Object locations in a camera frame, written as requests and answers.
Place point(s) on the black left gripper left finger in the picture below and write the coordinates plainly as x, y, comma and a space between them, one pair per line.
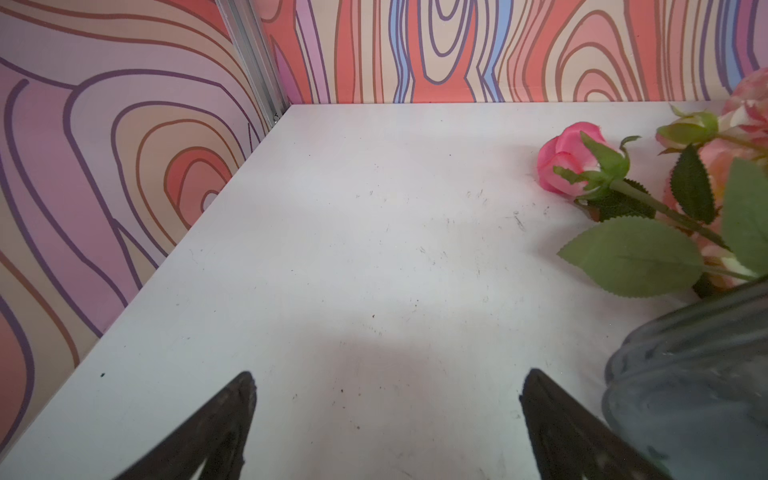
210, 443

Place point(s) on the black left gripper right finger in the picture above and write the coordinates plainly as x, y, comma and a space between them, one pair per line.
568, 442

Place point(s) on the hot pink rose stem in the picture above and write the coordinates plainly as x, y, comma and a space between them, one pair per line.
640, 246

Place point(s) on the red rimmed glass vase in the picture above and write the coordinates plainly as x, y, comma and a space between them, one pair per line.
688, 390

